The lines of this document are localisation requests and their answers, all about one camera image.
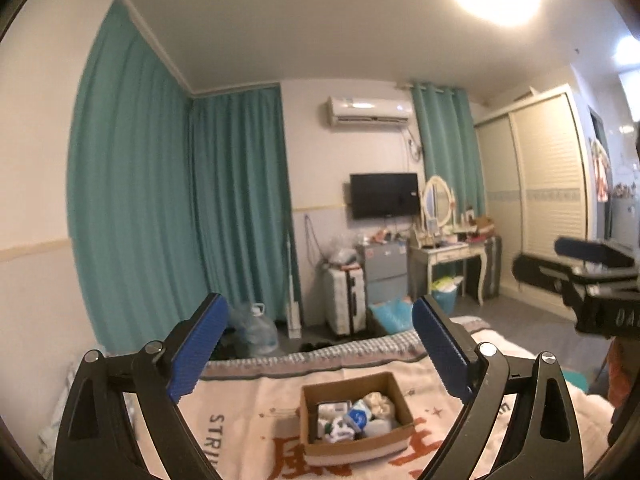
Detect air conditioner power cable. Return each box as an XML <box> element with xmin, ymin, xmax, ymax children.
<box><xmin>405</xmin><ymin>127</ymin><xmax>424</xmax><ymax>162</ymax></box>

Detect brown cardboard box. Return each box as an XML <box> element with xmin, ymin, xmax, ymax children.
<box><xmin>299</xmin><ymin>371</ymin><xmax>416</xmax><ymax>466</ymax></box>

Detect narrow green curtain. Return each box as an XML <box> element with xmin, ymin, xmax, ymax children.
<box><xmin>409</xmin><ymin>80</ymin><xmax>487</xmax><ymax>222</ymax></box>

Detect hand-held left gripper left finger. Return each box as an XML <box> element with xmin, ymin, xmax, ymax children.
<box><xmin>54</xmin><ymin>292</ymin><xmax>231</xmax><ymax>480</ymax></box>

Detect hanging clothes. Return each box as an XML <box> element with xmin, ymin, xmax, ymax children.
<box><xmin>589</xmin><ymin>137</ymin><xmax>614</xmax><ymax>204</ymax></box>

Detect clear water jug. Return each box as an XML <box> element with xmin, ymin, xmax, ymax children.
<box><xmin>230</xmin><ymin>301</ymin><xmax>280</xmax><ymax>359</ymax></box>

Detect beige printed blanket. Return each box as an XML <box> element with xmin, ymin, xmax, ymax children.
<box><xmin>125</xmin><ymin>359</ymin><xmax>617</xmax><ymax>480</ymax></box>

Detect blue plastic bag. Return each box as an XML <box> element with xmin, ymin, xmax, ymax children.
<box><xmin>369</xmin><ymin>297</ymin><xmax>416</xmax><ymax>334</ymax></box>

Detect white suitcase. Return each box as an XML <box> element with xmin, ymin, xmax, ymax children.
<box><xmin>322</xmin><ymin>263</ymin><xmax>369</xmax><ymax>337</ymax></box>

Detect white stick mop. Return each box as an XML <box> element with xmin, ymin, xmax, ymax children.
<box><xmin>284</xmin><ymin>232</ymin><xmax>304</xmax><ymax>339</ymax></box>

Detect wide green curtain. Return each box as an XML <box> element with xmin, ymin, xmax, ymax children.
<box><xmin>67</xmin><ymin>0</ymin><xmax>202</xmax><ymax>357</ymax></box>

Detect white dressing table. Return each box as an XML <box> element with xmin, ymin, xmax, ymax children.
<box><xmin>407</xmin><ymin>234</ymin><xmax>496</xmax><ymax>307</ymax></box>

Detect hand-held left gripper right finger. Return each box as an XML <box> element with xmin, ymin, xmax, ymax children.
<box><xmin>411</xmin><ymin>295</ymin><xmax>585</xmax><ymax>480</ymax></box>

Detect grey mini fridge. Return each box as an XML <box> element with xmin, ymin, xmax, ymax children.
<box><xmin>355</xmin><ymin>239</ymin><xmax>410</xmax><ymax>307</ymax></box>

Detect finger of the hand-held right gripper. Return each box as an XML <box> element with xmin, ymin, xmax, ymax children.
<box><xmin>554</xmin><ymin>236</ymin><xmax>640</xmax><ymax>273</ymax></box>
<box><xmin>512</xmin><ymin>254</ymin><xmax>577</xmax><ymax>295</ymax></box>

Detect white air conditioner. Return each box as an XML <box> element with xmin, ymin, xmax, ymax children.
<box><xmin>326</xmin><ymin>95</ymin><xmax>414</xmax><ymax>129</ymax></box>

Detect clear plastic bag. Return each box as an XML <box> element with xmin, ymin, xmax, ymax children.
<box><xmin>327</xmin><ymin>230</ymin><xmax>364</xmax><ymax>266</ymax></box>

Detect cream louvred wardrobe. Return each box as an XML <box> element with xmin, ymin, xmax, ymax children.
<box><xmin>472</xmin><ymin>84</ymin><xmax>594</xmax><ymax>312</ymax></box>

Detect black wall television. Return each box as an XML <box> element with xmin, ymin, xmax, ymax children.
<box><xmin>349</xmin><ymin>172</ymin><xmax>420</xmax><ymax>220</ymax></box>

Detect white oval mirror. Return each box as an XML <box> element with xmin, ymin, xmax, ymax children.
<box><xmin>421</xmin><ymin>175</ymin><xmax>457</xmax><ymax>227</ymax></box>

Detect grey cloth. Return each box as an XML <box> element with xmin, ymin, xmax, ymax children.
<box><xmin>367</xmin><ymin>417</ymin><xmax>395</xmax><ymax>439</ymax></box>

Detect blue white tissue pack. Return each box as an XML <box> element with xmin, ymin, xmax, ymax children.
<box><xmin>348</xmin><ymin>399</ymin><xmax>375</xmax><ymax>432</ymax></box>

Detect bin with yellow bag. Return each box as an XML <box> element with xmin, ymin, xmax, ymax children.
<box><xmin>429</xmin><ymin>275</ymin><xmax>465</xmax><ymax>314</ymax></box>

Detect white green sock pair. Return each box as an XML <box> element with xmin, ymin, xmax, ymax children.
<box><xmin>323</xmin><ymin>420</ymin><xmax>359</xmax><ymax>445</ymax></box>

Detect person's right forearm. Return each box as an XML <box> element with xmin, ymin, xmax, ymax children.
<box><xmin>602</xmin><ymin>334</ymin><xmax>640</xmax><ymax>411</ymax></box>

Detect white sock ball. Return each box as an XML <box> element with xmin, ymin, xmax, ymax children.
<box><xmin>362</xmin><ymin>392</ymin><xmax>397</xmax><ymax>419</ymax></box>

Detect black hanging cable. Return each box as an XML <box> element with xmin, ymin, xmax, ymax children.
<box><xmin>304</xmin><ymin>212</ymin><xmax>324</xmax><ymax>262</ymax></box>

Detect white face mask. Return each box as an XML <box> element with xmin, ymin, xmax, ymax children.
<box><xmin>318</xmin><ymin>400</ymin><xmax>351</xmax><ymax>429</ymax></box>

